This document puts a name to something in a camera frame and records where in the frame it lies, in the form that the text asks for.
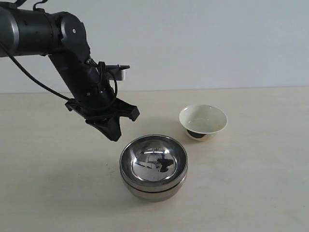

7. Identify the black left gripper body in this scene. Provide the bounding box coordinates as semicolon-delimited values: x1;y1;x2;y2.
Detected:
49;52;118;117

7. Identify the ribbed steel bowl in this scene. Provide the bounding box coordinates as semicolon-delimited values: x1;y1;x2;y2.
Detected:
119;134;188;192

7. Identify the white ceramic bowl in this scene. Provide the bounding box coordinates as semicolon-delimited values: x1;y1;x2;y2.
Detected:
179;104;228;142

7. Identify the smooth steel bowl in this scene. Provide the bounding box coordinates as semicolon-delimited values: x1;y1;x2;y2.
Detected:
121;169;188;203

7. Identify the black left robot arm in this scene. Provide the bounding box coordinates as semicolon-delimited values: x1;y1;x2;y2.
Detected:
0;0;140;142

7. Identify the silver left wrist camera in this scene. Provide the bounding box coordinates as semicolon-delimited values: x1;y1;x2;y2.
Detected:
106;64;130;81

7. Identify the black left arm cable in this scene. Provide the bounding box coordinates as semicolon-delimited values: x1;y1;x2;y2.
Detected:
0;0;119;107

